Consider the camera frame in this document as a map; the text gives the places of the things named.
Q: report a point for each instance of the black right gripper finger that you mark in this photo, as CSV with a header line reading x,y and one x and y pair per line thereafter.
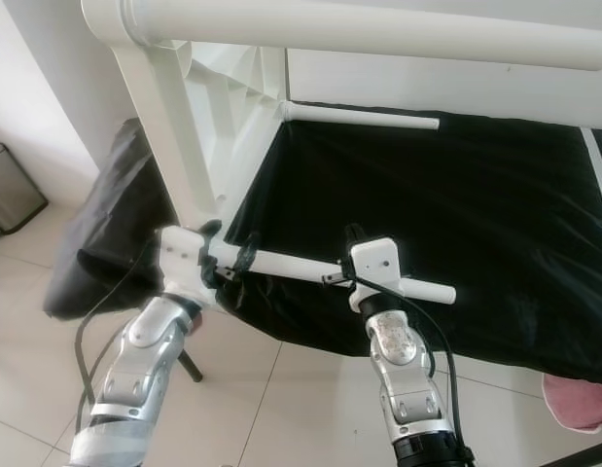
x,y
355,248

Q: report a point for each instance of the white plastic children table top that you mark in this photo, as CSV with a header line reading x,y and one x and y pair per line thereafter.
x,y
203,126

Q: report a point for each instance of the grey metal trash can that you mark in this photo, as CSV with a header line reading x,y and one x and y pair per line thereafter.
x,y
17,190

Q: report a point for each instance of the long white flat strip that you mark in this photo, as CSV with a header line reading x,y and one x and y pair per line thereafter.
x,y
598,165

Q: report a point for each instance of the pink plastic object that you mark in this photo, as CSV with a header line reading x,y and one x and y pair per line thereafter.
x,y
578,404

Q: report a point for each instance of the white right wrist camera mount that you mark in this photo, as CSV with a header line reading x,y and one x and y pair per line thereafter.
x,y
378,268

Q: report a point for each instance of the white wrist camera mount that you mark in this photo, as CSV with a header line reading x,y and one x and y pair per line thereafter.
x,y
186,265
378,268

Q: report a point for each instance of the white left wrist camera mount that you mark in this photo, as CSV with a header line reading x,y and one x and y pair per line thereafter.
x,y
186,265

